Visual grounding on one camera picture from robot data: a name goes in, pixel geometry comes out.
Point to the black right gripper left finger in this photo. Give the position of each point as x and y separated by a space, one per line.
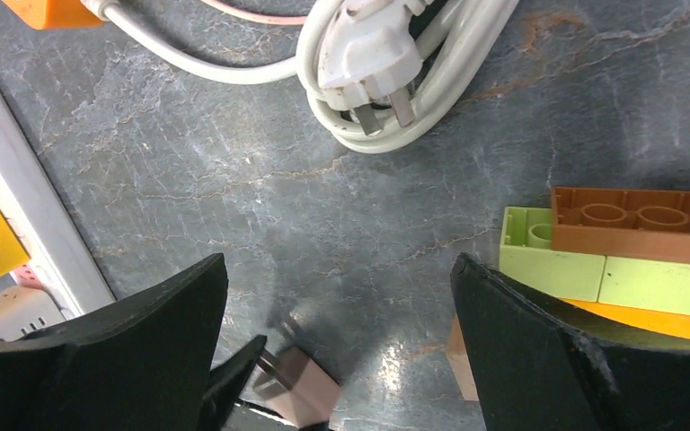
141 363

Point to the orange power strip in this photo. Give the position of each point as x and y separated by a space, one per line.
53 14

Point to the white multicolour power strip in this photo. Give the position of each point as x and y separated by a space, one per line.
59 260

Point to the small pink plug adapter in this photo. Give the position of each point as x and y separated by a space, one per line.
296 387

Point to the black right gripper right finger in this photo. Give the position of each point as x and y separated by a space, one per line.
540 363

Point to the pink charger with cable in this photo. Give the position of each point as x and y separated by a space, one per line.
255 17

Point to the wooden letter cube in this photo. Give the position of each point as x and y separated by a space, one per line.
458 359

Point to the colourful toy block stack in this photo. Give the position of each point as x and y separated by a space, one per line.
623 254

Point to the white cube adapter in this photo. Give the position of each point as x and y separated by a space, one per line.
24 310

